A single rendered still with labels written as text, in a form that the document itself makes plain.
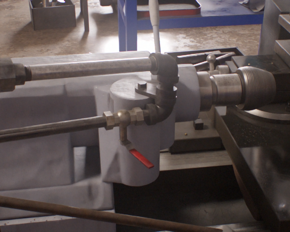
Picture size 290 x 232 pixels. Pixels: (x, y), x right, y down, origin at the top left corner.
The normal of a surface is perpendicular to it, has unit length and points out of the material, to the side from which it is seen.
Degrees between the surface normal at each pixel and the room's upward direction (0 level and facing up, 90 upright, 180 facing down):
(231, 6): 0
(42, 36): 0
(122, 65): 63
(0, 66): 56
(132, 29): 90
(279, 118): 34
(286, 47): 0
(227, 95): 82
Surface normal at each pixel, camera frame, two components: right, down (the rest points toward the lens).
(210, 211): 0.32, -0.86
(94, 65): 0.40, -0.32
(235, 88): 0.12, -0.03
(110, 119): 0.36, -0.04
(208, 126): 0.00, -0.87
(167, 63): 0.49, 0.20
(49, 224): 0.15, 0.49
